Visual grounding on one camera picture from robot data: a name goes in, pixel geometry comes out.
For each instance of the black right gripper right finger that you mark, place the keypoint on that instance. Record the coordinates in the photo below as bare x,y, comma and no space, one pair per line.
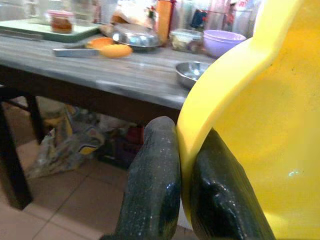
220,195

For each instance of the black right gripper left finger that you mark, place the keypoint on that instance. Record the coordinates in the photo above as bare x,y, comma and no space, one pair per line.
152,180

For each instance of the yellow plastic bowl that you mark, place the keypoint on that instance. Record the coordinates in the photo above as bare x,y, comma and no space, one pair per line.
262,112

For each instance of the crumpled printed plastic bag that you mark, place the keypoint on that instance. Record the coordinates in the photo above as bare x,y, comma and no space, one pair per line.
65,152

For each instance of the deep stainless steel bowl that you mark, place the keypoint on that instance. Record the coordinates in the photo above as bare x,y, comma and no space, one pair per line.
190,73

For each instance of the steel tongs with orange tips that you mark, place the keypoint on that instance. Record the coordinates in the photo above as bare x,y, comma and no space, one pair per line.
110,50

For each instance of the wide-rimmed shallow steel dish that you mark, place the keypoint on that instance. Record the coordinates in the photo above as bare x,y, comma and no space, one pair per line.
136,37

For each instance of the clear lidded food container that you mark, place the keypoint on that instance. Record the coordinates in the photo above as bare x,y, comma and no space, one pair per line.
186,40

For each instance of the purple plastic bowl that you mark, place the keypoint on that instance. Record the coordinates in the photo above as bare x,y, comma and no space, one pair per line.
220,43

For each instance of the orange squeeze sauce bottle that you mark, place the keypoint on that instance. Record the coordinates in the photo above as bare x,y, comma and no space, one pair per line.
163,21

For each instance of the tan bag of food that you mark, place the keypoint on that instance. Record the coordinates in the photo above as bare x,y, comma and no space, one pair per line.
130,15

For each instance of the dark blue jar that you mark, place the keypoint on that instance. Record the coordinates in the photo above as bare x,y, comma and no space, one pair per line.
199,18

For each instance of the small pink-lidded sauce jar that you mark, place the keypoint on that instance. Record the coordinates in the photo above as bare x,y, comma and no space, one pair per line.
61,22

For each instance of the pale green serving tray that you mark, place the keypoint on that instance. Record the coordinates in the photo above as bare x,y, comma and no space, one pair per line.
32,30

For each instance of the dark wooden table frame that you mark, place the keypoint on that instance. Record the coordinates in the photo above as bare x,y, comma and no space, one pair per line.
15,162

